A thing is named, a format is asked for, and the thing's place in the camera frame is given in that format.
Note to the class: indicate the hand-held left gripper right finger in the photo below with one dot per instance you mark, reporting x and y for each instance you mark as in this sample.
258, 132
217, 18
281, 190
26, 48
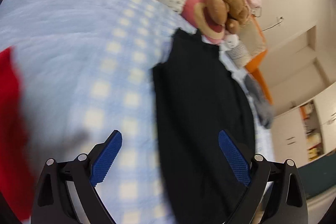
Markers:
233, 158

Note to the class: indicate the orange sofa bed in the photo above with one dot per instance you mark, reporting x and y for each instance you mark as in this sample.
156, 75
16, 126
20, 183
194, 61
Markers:
258, 71

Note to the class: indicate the small white plush toy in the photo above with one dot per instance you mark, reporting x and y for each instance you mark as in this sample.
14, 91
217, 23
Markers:
232, 41

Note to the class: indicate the grey garment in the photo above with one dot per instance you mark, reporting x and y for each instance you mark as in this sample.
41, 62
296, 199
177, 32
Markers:
260, 103

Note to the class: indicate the beige patchwork pillow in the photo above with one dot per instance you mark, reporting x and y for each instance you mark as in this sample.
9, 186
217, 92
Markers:
252, 37

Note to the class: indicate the white wardrobe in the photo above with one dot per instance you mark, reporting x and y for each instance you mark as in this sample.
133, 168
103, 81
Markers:
294, 132

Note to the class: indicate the brown plush toy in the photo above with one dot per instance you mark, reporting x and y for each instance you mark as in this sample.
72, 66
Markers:
228, 7

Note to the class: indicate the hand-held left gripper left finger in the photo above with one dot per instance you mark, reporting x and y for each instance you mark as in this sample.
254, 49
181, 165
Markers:
107, 158

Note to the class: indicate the blue plaid bedspread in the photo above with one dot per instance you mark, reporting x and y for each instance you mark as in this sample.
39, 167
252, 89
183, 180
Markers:
78, 56

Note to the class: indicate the pink round plush cushion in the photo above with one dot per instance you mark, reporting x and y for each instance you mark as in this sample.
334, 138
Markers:
199, 22

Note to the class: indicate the black jacket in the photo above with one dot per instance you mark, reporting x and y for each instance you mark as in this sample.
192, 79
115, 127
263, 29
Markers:
199, 108

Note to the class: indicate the wall socket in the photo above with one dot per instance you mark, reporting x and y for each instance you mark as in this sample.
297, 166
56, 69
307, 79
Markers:
281, 19

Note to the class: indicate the red garment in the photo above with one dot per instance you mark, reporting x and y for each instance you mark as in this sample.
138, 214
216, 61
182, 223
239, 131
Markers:
10, 121

